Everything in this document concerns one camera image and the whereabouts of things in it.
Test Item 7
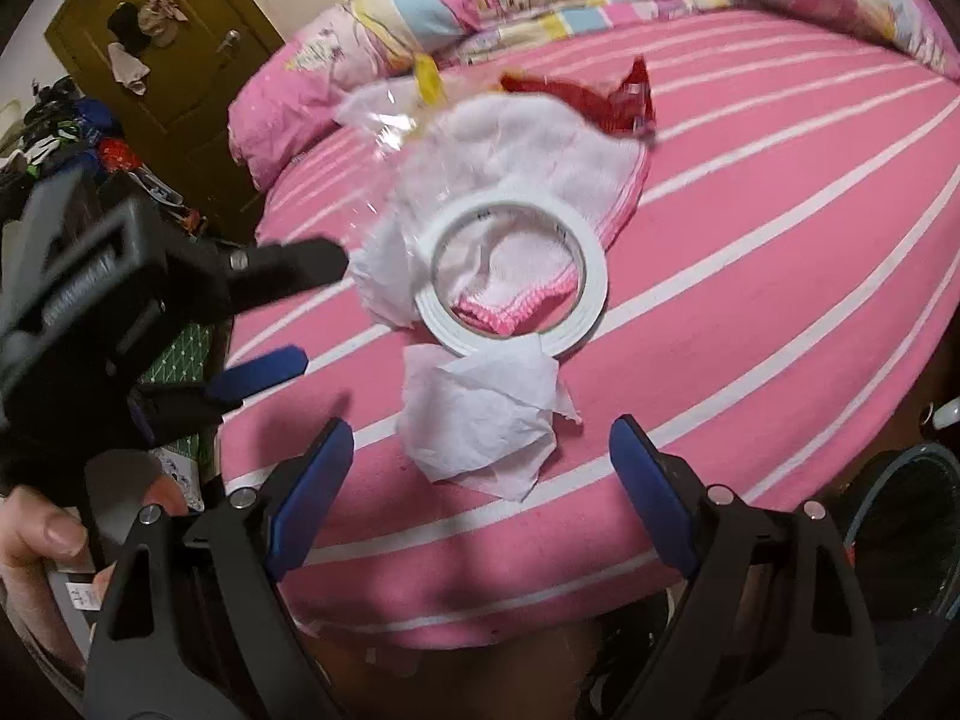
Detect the pile of clothes and bags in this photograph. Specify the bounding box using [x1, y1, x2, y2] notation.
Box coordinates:
[0, 75, 211, 241]

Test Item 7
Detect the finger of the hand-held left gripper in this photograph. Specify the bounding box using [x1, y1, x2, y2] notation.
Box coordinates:
[131, 345, 310, 436]
[225, 236, 350, 298]

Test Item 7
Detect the white tape roll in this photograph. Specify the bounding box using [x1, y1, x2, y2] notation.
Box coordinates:
[414, 199, 608, 358]

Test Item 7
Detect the brown wooden door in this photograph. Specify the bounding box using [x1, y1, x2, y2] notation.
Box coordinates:
[45, 0, 286, 241]

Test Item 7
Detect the clear plastic wrapper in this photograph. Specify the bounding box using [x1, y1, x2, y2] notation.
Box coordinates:
[334, 56, 481, 241]

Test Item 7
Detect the green patterned box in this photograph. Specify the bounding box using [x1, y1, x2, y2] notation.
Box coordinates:
[139, 319, 230, 391]

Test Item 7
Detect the black hanging garment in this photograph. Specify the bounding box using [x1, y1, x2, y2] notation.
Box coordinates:
[107, 4, 151, 46]

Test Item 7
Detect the pink pillow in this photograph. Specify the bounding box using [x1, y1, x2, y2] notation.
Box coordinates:
[227, 52, 361, 192]

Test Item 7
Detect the grey round trash bin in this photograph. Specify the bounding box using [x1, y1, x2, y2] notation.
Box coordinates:
[844, 442, 960, 616]

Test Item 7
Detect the white hanging cloth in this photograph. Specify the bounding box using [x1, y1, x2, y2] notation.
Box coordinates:
[107, 43, 151, 95]

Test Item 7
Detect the person's left hand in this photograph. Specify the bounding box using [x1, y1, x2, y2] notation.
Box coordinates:
[0, 469, 188, 683]

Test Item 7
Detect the white tissue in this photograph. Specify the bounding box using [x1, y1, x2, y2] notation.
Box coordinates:
[349, 229, 451, 331]
[397, 334, 584, 503]

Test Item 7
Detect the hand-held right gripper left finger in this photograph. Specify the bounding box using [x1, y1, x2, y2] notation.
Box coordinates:
[82, 416, 355, 720]

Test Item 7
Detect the beige hanging garment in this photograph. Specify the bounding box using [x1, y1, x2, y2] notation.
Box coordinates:
[142, 0, 188, 46]

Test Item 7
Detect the white towel with pink trim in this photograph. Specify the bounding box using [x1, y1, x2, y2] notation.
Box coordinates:
[390, 94, 652, 338]

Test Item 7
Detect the red snack wrapper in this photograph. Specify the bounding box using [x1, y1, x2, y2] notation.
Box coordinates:
[499, 56, 658, 143]

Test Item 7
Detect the pink striped bed cover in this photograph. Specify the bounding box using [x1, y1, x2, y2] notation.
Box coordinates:
[217, 7, 960, 650]

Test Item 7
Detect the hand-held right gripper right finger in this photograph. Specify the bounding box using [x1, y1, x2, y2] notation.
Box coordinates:
[609, 414, 882, 720]

